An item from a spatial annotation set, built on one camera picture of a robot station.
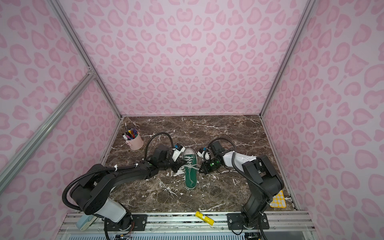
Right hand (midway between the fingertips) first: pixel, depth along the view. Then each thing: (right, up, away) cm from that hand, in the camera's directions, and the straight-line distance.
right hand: (201, 169), depth 87 cm
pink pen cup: (-41, +14, +8) cm, 44 cm away
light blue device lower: (-55, -20, -17) cm, 61 cm away
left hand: (-8, +6, -1) cm, 10 cm away
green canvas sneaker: (-6, +7, +6) cm, 11 cm away
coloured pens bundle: (-44, +20, +8) cm, 49 cm away
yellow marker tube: (+2, -20, -14) cm, 24 cm away
